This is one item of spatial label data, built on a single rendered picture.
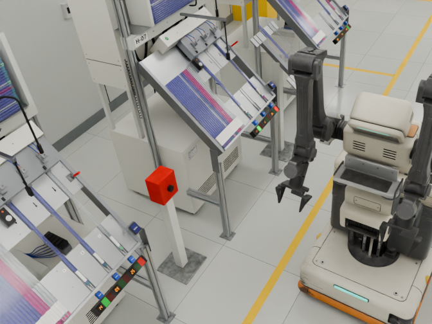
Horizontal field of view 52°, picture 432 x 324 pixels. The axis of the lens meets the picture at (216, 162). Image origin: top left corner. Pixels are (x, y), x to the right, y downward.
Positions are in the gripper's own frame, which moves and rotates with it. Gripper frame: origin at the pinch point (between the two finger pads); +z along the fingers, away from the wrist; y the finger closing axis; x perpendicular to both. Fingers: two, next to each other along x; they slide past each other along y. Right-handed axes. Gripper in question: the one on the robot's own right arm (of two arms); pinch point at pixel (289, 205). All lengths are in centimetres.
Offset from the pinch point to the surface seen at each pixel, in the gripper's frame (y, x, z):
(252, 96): -80, 96, -21
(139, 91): -120, 32, -16
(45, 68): -266, 73, 4
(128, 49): -122, 20, -39
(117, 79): -140, 33, -18
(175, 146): -106, 58, 18
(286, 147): -80, 176, 26
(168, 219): -79, 28, 50
